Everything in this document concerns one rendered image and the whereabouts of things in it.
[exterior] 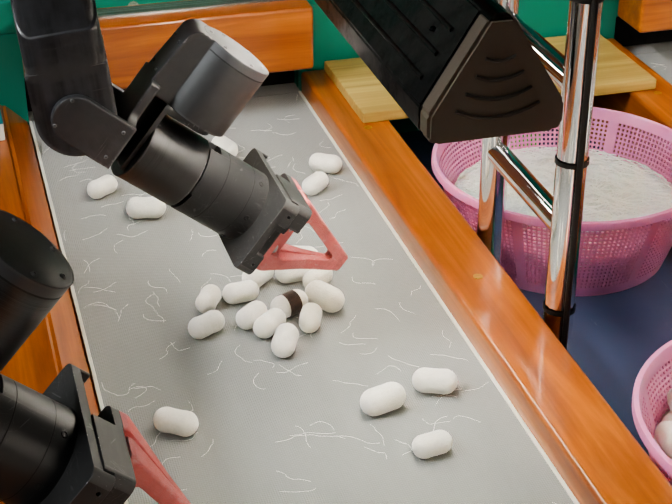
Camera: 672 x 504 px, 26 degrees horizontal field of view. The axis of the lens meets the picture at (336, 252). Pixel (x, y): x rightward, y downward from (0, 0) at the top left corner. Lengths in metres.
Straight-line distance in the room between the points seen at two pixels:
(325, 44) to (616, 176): 0.37
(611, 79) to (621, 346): 0.38
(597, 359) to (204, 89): 0.45
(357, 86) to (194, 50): 0.54
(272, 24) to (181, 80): 0.50
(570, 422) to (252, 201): 0.28
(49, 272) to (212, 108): 0.37
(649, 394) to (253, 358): 0.31
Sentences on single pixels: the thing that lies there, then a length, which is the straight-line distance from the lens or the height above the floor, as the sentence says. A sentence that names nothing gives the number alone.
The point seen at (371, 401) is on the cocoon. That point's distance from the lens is 1.08.
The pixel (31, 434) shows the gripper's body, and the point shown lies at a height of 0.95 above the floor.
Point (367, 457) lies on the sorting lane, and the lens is 1.05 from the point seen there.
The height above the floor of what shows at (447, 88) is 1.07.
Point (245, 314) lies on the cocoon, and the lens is 1.19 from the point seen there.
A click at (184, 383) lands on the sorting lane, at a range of 1.14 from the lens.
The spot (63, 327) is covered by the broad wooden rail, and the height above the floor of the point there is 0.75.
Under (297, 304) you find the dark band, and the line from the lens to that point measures 1.20.
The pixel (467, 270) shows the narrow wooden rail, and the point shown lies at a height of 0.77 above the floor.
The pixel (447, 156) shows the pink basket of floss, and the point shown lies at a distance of 1.46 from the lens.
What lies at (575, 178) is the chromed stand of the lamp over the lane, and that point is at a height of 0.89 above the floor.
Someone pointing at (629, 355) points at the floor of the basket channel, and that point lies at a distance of 1.31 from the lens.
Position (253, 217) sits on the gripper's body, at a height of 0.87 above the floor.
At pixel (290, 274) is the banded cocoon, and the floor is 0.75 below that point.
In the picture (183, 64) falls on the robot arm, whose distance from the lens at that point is 1.04.
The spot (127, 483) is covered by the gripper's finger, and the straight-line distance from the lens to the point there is 0.73.
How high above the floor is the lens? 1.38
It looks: 29 degrees down
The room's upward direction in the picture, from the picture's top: straight up
